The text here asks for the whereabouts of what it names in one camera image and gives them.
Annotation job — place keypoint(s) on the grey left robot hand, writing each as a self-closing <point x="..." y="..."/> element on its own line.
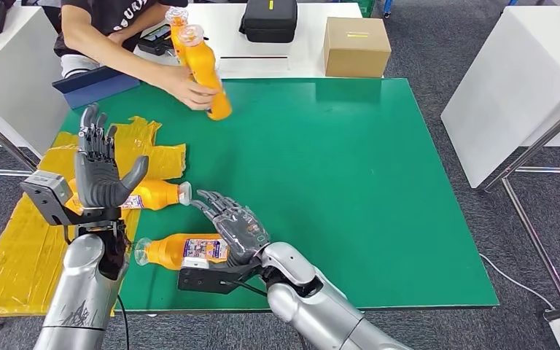
<point x="99" y="183"/>

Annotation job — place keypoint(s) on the person's right hand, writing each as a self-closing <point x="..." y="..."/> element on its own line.
<point x="188" y="89"/>

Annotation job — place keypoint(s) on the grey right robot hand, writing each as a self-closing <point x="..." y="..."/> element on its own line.
<point x="241" y="232"/>

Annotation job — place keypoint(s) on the orange plastic bottle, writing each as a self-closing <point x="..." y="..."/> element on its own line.
<point x="202" y="63"/>
<point x="159" y="194"/>
<point x="164" y="251"/>
<point x="176" y="29"/>

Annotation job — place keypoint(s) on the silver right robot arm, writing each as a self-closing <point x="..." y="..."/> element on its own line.
<point x="309" y="309"/>

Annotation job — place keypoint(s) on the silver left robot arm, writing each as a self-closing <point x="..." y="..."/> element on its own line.
<point x="77" y="299"/>

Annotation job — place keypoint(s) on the black remote controller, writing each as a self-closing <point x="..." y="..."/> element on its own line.
<point x="154" y="43"/>

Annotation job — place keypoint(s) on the white desk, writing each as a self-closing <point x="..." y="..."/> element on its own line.
<point x="4" y="60"/>
<point x="260" y="48"/>

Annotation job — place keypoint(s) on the blue tablet case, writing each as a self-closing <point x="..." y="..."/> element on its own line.
<point x="91" y="92"/>

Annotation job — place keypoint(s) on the black zip carry case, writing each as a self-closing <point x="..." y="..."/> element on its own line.
<point x="268" y="21"/>

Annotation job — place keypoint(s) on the person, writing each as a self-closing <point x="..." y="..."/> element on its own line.
<point x="106" y="14"/>

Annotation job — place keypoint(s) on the yellow taped cardboard sheet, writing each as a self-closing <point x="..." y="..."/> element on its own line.
<point x="9" y="270"/>

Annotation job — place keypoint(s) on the brown cardboard box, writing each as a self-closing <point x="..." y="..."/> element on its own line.
<point x="357" y="51"/>

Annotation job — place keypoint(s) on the green plastic crate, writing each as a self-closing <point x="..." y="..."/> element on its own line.
<point x="364" y="5"/>

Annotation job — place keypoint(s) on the blue rack leg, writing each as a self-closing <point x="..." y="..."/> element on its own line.
<point x="387" y="5"/>

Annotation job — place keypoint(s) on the white table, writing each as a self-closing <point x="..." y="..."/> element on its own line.
<point x="512" y="87"/>

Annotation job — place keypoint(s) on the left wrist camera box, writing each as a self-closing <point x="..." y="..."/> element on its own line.
<point x="45" y="186"/>

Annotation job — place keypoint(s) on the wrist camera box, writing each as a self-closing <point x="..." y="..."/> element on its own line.
<point x="45" y="186"/>
<point x="198" y="280"/>

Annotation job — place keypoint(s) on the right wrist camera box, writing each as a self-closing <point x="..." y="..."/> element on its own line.
<point x="198" y="280"/>

